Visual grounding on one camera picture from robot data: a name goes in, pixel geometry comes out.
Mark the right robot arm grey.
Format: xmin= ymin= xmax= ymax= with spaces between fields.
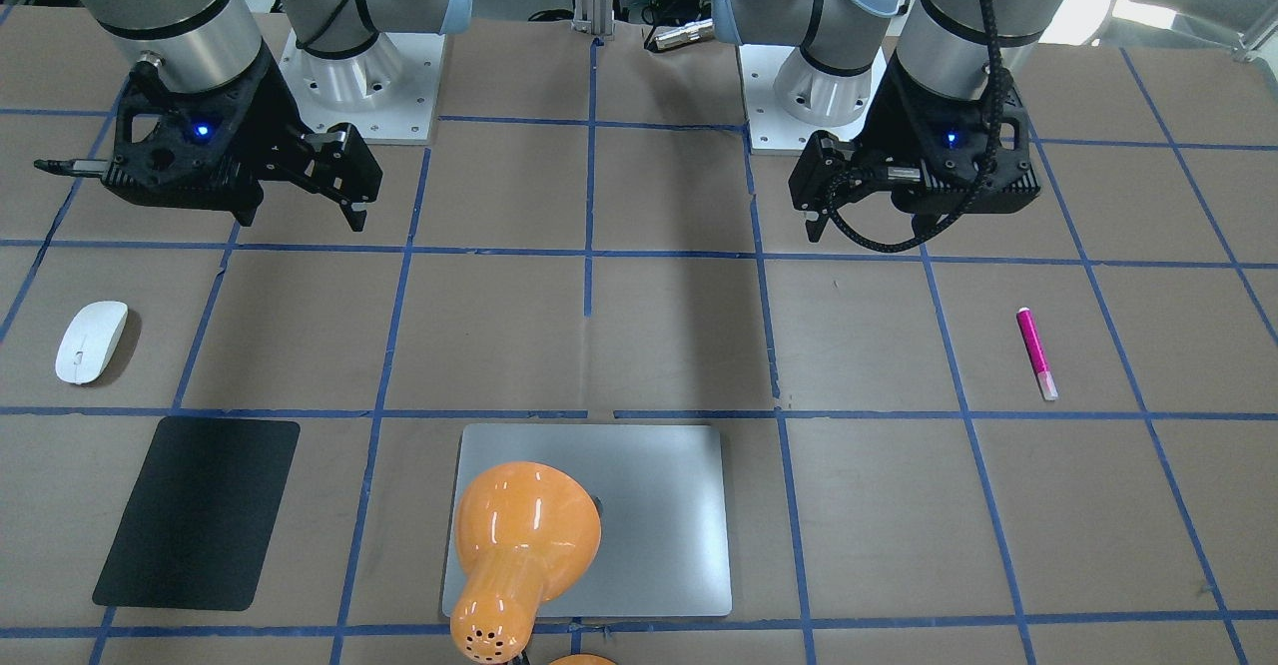
xmin=35 ymin=0 xmax=473 ymax=231

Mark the black mousepad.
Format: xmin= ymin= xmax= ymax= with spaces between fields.
xmin=92 ymin=416 xmax=302 ymax=613

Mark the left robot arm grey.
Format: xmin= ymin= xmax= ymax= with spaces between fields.
xmin=711 ymin=0 xmax=1063 ymax=253

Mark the orange desk lamp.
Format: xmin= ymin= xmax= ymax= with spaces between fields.
xmin=450 ymin=460 xmax=602 ymax=664

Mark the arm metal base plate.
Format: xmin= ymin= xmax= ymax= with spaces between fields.
xmin=737 ymin=42 xmax=900 ymax=156
xmin=280 ymin=32 xmax=447 ymax=146

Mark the white computer mouse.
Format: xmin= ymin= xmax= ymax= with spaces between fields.
xmin=55 ymin=301 xmax=129 ymax=384

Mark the pink pen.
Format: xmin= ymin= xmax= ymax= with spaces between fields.
xmin=1016 ymin=309 xmax=1059 ymax=402

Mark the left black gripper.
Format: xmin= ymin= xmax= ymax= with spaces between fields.
xmin=787 ymin=58 xmax=1042 ymax=243

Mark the silver notebook laptop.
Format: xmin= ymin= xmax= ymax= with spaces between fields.
xmin=452 ymin=422 xmax=732 ymax=619

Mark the black braided cable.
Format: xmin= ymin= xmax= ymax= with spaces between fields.
xmin=826 ymin=0 xmax=1003 ymax=254

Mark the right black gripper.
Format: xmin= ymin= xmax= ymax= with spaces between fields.
xmin=35 ymin=45 xmax=383 ymax=233

